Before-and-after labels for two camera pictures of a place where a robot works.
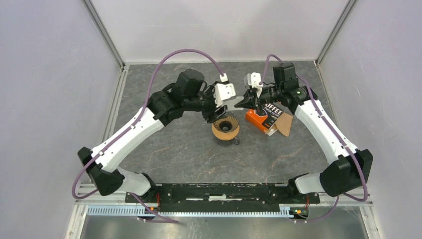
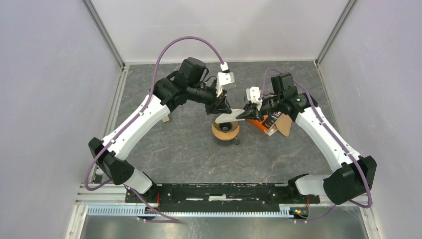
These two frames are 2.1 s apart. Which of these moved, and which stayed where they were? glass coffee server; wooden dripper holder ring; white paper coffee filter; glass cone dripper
Moved: white paper coffee filter
Stayed: glass coffee server; glass cone dripper; wooden dripper holder ring
